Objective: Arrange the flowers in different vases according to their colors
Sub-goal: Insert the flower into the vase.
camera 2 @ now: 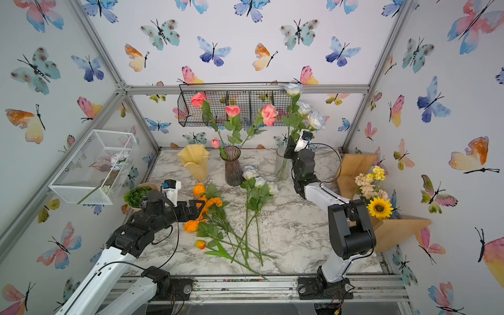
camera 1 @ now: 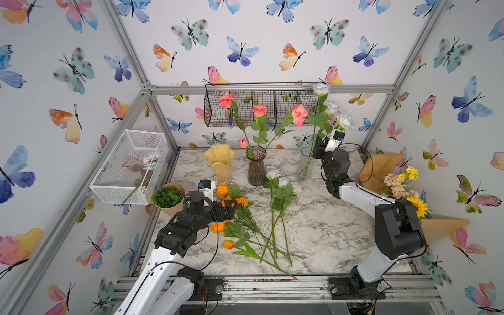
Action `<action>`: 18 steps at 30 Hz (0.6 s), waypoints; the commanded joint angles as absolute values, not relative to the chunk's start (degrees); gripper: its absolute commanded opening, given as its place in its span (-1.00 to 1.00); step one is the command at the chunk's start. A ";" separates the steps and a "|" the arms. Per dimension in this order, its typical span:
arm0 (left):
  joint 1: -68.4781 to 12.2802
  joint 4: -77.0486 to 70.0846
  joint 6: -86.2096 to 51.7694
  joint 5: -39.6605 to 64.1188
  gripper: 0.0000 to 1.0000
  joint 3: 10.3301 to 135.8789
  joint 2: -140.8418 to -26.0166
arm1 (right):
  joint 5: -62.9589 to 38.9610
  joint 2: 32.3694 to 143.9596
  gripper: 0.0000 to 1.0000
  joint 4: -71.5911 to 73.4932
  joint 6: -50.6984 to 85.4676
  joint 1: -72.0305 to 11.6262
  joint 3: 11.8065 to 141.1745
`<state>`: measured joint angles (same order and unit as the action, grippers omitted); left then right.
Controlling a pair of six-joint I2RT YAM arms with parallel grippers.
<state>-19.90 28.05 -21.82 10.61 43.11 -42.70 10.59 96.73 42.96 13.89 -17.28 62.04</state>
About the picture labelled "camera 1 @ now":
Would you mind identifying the pink rose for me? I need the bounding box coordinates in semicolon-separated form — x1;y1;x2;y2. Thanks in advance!
266;104;308;149

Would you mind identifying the pink rose pair stem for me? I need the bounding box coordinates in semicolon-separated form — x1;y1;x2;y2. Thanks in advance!
219;93;269;147

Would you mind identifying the pink tulip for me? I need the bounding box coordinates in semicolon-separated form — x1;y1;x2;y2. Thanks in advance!
240;138;254;160

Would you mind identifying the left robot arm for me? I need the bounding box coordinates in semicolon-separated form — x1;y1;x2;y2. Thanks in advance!
115;191;238;314

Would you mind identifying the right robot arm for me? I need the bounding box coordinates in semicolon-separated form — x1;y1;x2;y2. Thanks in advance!
312;131;427;287

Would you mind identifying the orange ranunculus flower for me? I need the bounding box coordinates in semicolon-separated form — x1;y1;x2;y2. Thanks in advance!
210;221;227;233

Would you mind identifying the orange rose flower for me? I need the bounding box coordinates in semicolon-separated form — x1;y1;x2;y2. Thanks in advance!
217;183;229;197

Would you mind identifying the clear glass vase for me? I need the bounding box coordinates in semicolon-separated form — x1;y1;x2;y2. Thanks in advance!
296;146;314;182

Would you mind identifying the orange tulip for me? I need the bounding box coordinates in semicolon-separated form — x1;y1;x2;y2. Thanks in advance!
223;240;276;266

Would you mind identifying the potted green succulent plant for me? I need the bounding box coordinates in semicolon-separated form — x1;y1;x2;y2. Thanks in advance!
151;182;186;217

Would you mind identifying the white roses bunch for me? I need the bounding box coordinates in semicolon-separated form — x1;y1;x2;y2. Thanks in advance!
261;166;302;270

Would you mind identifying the yellow ruffled vase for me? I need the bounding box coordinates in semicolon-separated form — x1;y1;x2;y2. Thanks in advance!
203;144;237;182

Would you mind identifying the purple glass vase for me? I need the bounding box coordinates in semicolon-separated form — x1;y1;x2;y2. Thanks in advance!
246;146;266;186

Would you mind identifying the wooden corner shelf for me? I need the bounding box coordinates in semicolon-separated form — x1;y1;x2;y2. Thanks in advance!
358;154;481;253

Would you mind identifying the sunflower bouquet in vase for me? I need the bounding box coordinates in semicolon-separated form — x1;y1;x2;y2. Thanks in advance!
383;166;429;219

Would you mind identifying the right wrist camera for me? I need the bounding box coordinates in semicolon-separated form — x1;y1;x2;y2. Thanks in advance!
324;129;346;152

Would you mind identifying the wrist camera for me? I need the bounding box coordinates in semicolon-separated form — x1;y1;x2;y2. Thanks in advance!
324;129;346;152
198;179;216;202

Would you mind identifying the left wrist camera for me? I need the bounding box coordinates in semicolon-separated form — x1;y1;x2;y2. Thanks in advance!
198;179;216;202

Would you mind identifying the white mesh wall basket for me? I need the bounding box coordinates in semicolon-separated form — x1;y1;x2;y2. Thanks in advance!
89;129;167;206

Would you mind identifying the black wire wall basket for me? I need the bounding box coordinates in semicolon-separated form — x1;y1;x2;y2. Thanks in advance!
203;81;320;128

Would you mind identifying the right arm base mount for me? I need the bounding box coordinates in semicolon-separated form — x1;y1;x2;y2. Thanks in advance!
328;266;385;300

